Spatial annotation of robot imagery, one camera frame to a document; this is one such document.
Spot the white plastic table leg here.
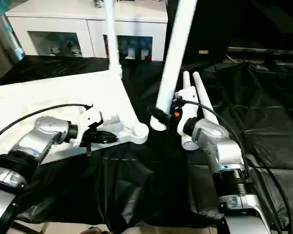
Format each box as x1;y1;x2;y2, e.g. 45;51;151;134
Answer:
149;0;199;133
191;72;220;125
105;0;123;78
181;71;202;151

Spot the white plastic table top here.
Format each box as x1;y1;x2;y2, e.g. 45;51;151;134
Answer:
0;71;150;167

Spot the black plastic mat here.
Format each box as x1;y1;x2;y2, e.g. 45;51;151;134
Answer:
0;54;293;230

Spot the white sideboard cabinet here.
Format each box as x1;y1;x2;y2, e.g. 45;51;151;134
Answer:
5;0;169;63

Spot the beige curtain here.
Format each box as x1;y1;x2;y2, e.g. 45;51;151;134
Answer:
0;10;22;86

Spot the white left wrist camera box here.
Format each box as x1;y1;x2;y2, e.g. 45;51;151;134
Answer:
70;104;105;150

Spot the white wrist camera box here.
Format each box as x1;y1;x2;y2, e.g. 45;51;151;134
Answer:
70;104;105;150
174;87;199;138

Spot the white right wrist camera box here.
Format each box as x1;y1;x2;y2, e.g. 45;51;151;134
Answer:
174;87;199;138

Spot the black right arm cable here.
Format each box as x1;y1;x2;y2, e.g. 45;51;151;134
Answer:
178;100;293;234

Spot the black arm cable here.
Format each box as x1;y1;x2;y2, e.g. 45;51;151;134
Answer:
178;100;293;234
0;103;94;145

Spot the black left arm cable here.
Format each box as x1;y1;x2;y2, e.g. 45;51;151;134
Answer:
0;103;94;145

